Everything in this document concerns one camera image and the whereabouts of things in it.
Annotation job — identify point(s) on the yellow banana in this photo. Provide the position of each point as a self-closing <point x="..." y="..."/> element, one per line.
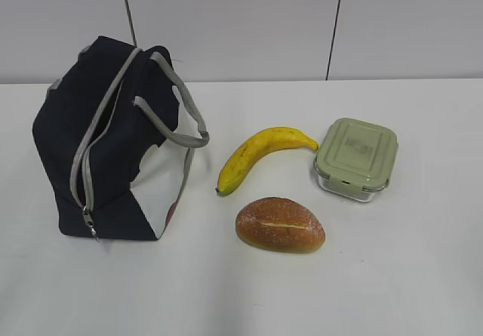
<point x="261" y="144"/>

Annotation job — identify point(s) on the brown bread roll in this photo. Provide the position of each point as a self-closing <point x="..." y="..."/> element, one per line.
<point x="280" y="224"/>

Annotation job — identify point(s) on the green lidded glass container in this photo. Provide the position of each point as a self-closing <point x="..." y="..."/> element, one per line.
<point x="356" y="159"/>

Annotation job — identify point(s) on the navy and white lunch bag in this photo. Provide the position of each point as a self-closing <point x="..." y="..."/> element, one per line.
<point x="116" y="136"/>

